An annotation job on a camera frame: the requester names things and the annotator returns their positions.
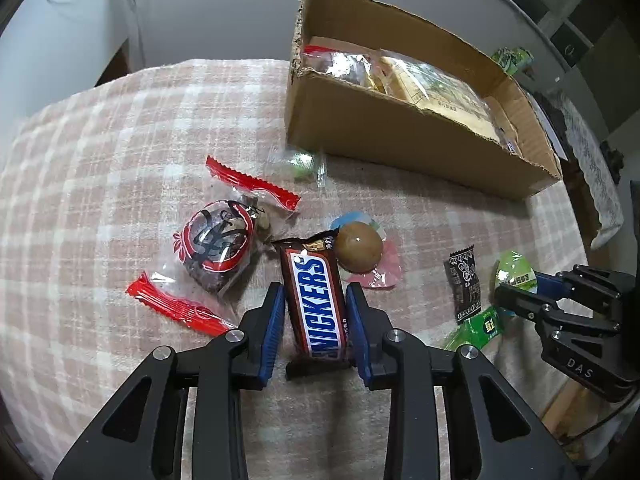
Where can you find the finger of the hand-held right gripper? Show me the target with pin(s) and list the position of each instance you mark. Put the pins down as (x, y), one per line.
(520, 300)
(550, 285)

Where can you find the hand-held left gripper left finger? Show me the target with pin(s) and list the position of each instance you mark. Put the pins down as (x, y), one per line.
(272, 330)

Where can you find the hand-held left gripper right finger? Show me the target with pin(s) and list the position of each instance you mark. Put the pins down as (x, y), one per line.
(357, 330)

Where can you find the round green jelly cup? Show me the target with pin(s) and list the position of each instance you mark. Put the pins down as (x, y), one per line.
(512, 267)

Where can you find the large brown chocolate bar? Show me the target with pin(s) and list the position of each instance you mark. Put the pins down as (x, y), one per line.
(315, 300)

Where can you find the small black candy packet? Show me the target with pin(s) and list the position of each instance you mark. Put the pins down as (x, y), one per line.
(462, 280)

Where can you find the brown egg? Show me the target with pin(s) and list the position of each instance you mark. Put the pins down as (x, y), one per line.
(357, 247)

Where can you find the red-edged clear date packet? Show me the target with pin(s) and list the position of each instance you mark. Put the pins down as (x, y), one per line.
(215, 245)
(340, 65)

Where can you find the small clear green candy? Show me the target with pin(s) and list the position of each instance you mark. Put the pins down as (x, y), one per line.
(300, 165)

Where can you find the cardboard box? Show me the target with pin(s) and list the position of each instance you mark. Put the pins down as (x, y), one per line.
(400, 140)

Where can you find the large beige cracker packet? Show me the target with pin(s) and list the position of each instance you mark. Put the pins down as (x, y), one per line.
(440, 95)

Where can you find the white lace cloth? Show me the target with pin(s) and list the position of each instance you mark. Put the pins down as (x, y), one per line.
(595, 170)

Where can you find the dark figurine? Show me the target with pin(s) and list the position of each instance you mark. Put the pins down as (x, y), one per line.
(611, 160)

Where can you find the green carton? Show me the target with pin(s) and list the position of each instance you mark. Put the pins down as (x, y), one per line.
(510, 60)

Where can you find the white cabinet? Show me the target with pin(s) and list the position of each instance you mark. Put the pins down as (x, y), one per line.
(65, 35)

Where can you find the window with white frame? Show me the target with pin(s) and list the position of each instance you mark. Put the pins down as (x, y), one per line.
(555, 10)

